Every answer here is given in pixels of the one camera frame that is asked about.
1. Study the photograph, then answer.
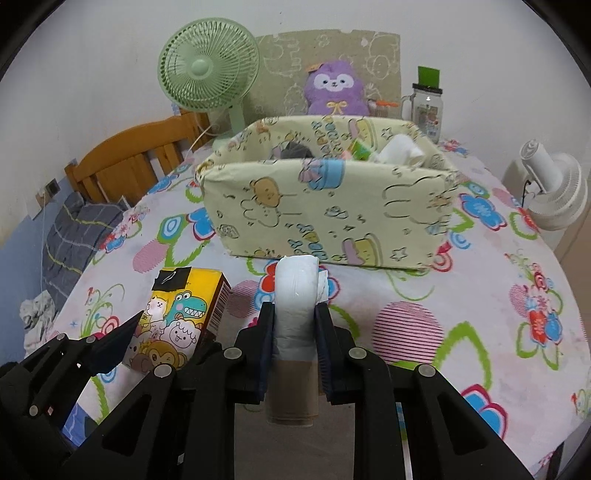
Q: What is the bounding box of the yellow cartoon tissue packet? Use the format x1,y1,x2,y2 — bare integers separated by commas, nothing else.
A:
121,267,233,372

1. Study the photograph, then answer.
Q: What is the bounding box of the glass jar with green lid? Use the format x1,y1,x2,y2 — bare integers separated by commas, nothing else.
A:
399,66,445,144

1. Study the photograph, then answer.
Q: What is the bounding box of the purple plush toy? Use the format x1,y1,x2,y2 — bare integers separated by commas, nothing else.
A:
304,60,371,116

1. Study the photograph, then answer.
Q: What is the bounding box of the wooden chair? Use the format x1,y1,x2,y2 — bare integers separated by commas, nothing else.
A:
65,111,213,206

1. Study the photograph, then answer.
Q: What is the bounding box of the white plastic bag roll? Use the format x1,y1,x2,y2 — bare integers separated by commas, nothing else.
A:
267,254,329,425

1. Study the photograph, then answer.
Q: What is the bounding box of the dark plaid blanket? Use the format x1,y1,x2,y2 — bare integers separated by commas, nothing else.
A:
44,191,127,315

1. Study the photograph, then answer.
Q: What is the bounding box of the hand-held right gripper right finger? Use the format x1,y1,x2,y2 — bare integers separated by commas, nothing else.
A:
315,302,532,480

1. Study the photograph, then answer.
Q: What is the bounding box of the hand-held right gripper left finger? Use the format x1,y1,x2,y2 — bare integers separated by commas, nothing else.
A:
62,302,278,480

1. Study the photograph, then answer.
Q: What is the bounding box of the crumpled white cloth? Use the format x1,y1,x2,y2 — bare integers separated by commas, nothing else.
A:
19,291,58,344

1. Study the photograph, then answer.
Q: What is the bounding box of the printed cardboard sheet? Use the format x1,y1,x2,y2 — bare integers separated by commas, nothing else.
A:
252,28,402,123

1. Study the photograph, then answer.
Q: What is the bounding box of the green desk fan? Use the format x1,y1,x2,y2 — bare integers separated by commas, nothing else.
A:
158,22,262,148

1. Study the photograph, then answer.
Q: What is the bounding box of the grey drawstring pouch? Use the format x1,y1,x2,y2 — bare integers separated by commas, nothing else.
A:
272,142,315,160

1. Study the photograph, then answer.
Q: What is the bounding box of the green tissue packet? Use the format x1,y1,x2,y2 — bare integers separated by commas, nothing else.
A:
347,138,377,161

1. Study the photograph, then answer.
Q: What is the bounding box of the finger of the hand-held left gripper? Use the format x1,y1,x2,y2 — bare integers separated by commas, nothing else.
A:
83,311,145,376

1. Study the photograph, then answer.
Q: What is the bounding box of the cartoon print fabric storage box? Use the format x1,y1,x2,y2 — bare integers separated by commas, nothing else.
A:
195,114,461,271

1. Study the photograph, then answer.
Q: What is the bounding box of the white desk fan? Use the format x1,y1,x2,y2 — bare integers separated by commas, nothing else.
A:
517,141,583,232

